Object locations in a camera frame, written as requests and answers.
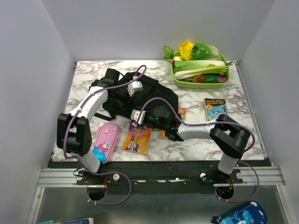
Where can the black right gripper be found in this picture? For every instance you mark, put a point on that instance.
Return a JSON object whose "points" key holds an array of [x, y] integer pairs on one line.
{"points": [[149, 110]]}

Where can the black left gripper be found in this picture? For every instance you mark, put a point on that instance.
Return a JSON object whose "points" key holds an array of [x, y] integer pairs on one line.
{"points": [[128, 98]]}

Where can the orange treehouse book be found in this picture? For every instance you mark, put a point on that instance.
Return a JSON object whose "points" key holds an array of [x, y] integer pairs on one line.
{"points": [[181, 112]]}

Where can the black student backpack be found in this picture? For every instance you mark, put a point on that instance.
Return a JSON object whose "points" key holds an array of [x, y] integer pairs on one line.
{"points": [[151, 89]]}

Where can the dark blue treehouse book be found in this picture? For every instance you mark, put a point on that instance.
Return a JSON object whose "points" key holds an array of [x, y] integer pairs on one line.
{"points": [[214, 108]]}

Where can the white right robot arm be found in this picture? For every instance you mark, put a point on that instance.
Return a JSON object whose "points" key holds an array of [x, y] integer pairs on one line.
{"points": [[229, 136]]}

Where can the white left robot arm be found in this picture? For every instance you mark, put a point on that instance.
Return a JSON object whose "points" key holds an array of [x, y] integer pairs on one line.
{"points": [[73, 128]]}

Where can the Roald Dahl Charlie book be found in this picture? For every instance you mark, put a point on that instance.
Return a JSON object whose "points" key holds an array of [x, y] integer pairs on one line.
{"points": [[137, 138]]}

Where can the pink cartoon pencil case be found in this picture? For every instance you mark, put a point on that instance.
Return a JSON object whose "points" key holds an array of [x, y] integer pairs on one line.
{"points": [[106, 141]]}

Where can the green plastic vegetable tray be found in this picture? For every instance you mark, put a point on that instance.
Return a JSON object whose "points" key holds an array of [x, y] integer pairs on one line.
{"points": [[210, 82]]}

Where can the white-stemmed cabbage stalk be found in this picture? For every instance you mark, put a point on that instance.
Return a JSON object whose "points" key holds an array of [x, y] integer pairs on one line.
{"points": [[180, 75]]}

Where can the green leafy sprig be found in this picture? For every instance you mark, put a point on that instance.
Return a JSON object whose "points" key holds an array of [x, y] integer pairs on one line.
{"points": [[168, 53]]}

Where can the purple vegetable toy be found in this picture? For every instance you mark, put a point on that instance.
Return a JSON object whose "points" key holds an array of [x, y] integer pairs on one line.
{"points": [[222, 79]]}

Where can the yellow fabric flower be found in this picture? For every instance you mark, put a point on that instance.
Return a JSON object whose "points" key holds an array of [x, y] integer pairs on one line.
{"points": [[185, 50]]}

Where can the green lettuce leaf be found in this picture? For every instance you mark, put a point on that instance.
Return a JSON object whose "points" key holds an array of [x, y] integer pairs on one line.
{"points": [[202, 51]]}

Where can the blue shark pencil case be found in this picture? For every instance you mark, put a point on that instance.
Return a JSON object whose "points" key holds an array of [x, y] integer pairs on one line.
{"points": [[249, 213]]}

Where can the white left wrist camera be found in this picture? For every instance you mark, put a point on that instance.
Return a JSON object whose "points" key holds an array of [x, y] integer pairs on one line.
{"points": [[134, 87]]}

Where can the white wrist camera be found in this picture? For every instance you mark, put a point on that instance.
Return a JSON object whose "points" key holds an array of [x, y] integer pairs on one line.
{"points": [[137, 116], [134, 87]]}

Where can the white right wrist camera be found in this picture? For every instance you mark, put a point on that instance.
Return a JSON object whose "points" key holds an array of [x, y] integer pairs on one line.
{"points": [[137, 116]]}

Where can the aluminium mounting rail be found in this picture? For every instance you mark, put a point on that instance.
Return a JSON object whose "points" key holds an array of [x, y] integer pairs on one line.
{"points": [[241, 176]]}

